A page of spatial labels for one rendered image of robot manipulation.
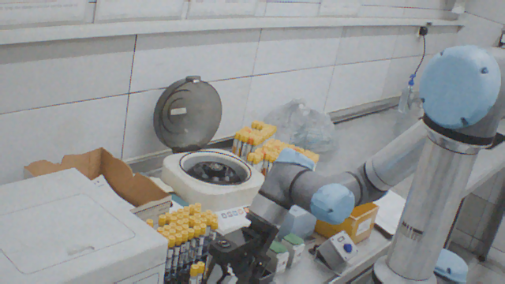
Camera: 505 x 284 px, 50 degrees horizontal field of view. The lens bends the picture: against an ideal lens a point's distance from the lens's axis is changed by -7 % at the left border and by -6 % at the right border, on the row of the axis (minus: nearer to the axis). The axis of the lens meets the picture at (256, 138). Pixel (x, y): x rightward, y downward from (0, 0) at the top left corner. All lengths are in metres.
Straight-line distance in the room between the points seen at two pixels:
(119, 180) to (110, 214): 0.54
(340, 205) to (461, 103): 0.35
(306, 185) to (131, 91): 0.68
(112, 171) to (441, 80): 0.93
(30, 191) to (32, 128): 0.48
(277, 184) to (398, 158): 0.24
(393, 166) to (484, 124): 0.30
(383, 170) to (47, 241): 0.63
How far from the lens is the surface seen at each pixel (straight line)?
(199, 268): 1.18
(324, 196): 1.06
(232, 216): 1.49
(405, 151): 1.08
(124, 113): 1.61
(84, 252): 0.85
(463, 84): 0.82
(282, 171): 1.13
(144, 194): 1.41
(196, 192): 1.45
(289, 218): 1.46
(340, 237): 1.46
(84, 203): 0.96
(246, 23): 1.78
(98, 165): 1.53
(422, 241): 0.93
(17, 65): 1.37
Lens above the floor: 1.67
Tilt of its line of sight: 22 degrees down
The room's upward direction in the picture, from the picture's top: 12 degrees clockwise
